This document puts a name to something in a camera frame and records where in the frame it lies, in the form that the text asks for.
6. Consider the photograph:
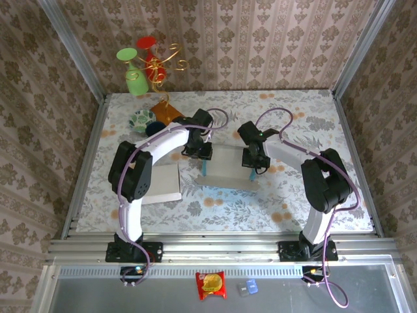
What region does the green wine glass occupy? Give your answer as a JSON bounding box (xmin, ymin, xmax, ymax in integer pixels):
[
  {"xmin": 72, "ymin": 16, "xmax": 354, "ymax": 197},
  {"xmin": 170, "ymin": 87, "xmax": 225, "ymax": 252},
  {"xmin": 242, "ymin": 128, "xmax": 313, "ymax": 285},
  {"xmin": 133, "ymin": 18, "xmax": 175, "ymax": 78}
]
[{"xmin": 116, "ymin": 48, "xmax": 150, "ymax": 97}]

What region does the red wine glass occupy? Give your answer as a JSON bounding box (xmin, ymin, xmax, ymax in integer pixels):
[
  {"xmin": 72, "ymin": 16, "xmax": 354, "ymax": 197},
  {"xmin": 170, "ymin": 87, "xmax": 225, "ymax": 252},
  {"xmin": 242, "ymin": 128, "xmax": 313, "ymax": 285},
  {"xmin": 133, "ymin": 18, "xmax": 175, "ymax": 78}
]
[{"xmin": 136, "ymin": 36, "xmax": 167, "ymax": 81}]

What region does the aluminium mounting rail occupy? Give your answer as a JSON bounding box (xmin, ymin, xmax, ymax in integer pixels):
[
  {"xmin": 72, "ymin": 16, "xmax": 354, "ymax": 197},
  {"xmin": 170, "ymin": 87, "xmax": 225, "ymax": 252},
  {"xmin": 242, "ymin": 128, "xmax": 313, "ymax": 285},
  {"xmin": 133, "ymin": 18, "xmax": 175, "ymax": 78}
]
[{"xmin": 45, "ymin": 233, "xmax": 400, "ymax": 265}]

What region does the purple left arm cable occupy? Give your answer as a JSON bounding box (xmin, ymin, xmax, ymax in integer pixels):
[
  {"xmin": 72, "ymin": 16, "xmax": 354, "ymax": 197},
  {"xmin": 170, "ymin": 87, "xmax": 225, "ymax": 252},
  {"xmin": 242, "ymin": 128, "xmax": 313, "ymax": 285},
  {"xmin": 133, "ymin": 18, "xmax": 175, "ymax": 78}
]
[{"xmin": 117, "ymin": 108, "xmax": 229, "ymax": 288}]

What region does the gold wire glass rack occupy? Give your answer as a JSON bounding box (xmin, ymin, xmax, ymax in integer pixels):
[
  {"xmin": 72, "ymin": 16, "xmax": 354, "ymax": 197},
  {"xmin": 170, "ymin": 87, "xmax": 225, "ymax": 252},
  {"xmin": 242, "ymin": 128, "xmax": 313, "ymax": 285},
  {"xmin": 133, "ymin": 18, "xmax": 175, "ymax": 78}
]
[{"xmin": 126, "ymin": 43, "xmax": 189, "ymax": 122}]

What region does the brown wooden board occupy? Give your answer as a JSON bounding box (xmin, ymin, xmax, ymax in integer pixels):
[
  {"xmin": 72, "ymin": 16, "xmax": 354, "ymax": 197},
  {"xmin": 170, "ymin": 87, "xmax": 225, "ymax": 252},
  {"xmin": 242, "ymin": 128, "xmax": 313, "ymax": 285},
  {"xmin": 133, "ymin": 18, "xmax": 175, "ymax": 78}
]
[{"xmin": 149, "ymin": 101, "xmax": 187, "ymax": 127}]

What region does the dark blue mug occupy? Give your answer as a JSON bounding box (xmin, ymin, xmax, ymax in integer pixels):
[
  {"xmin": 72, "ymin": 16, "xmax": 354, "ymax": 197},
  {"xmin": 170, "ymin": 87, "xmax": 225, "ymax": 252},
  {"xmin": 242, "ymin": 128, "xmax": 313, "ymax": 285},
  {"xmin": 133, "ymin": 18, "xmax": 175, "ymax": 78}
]
[{"xmin": 145, "ymin": 121, "xmax": 166, "ymax": 137}]

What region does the aluminium frame post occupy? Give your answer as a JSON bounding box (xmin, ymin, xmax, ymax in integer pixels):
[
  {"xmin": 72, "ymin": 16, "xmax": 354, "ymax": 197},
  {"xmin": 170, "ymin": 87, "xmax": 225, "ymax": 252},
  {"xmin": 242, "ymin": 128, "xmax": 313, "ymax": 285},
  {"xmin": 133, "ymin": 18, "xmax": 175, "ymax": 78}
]
[
  {"xmin": 35, "ymin": 0, "xmax": 107, "ymax": 102},
  {"xmin": 332, "ymin": 0, "xmax": 397, "ymax": 98}
]

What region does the small black controller board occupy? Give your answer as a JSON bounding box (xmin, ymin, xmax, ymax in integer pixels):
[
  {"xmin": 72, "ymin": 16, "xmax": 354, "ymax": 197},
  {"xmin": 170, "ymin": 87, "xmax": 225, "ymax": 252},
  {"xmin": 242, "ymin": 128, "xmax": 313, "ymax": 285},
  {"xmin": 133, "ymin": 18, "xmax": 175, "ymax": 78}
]
[
  {"xmin": 301, "ymin": 265, "xmax": 330, "ymax": 288},
  {"xmin": 119, "ymin": 265, "xmax": 148, "ymax": 288}
]

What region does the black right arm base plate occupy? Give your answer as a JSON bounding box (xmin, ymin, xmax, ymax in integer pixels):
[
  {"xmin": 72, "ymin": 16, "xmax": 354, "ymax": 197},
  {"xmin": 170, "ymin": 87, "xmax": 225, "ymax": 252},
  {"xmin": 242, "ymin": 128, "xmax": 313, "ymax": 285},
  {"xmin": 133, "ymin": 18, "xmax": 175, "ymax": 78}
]
[{"xmin": 278, "ymin": 239, "xmax": 339, "ymax": 262}]

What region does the aluminium table side rail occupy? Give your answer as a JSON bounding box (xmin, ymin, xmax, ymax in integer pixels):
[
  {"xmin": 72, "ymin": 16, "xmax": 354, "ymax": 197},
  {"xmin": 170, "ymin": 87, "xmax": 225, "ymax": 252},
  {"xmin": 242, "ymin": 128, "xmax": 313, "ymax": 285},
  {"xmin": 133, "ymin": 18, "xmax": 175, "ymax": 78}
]
[
  {"xmin": 331, "ymin": 91, "xmax": 385, "ymax": 239},
  {"xmin": 61, "ymin": 94, "xmax": 110, "ymax": 241}
]

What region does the blue paper box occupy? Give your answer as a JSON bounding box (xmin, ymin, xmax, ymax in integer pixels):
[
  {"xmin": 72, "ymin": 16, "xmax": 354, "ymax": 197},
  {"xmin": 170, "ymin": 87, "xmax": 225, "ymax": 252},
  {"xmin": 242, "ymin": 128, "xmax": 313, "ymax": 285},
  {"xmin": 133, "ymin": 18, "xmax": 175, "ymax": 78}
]
[{"xmin": 194, "ymin": 143, "xmax": 261, "ymax": 193}]

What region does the leaf pattern bowl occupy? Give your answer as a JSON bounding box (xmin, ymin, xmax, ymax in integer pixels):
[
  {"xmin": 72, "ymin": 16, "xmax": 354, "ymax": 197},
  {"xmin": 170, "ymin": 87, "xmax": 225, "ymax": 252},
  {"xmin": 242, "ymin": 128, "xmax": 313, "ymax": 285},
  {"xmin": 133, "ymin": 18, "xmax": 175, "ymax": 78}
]
[{"xmin": 128, "ymin": 110, "xmax": 156, "ymax": 134}]

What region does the red snack packet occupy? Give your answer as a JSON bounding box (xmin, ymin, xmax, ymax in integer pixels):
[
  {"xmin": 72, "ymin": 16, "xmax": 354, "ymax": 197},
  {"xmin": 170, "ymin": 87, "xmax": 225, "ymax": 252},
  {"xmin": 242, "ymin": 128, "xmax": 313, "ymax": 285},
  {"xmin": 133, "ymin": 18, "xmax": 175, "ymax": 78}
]
[{"xmin": 195, "ymin": 271, "xmax": 227, "ymax": 301}]

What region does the grey metal sheet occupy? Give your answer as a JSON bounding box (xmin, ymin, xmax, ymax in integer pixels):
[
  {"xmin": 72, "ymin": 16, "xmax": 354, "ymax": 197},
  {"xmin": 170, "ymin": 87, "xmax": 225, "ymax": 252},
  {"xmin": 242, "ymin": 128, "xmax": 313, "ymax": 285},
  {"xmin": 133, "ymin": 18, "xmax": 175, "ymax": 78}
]
[{"xmin": 31, "ymin": 264, "xmax": 417, "ymax": 313}]

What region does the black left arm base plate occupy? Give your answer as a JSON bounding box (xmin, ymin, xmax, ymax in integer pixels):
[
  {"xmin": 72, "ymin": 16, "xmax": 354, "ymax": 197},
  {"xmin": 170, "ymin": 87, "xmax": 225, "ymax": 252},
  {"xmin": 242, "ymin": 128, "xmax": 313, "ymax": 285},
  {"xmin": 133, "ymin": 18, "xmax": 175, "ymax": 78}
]
[{"xmin": 104, "ymin": 241, "xmax": 164, "ymax": 263}]

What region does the white paper box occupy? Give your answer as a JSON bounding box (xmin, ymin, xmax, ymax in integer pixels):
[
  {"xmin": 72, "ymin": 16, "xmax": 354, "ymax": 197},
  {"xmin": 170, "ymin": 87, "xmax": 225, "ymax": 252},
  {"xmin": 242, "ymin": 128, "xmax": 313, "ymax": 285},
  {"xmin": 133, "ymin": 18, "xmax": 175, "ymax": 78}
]
[{"xmin": 141, "ymin": 162, "xmax": 182, "ymax": 205}]

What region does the slotted grey cable duct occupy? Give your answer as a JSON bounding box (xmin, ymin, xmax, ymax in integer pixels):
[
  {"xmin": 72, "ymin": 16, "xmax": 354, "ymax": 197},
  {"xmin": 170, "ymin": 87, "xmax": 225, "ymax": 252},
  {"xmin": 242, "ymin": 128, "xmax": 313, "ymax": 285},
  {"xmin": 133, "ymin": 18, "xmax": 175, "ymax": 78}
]
[{"xmin": 58, "ymin": 264, "xmax": 306, "ymax": 278}]

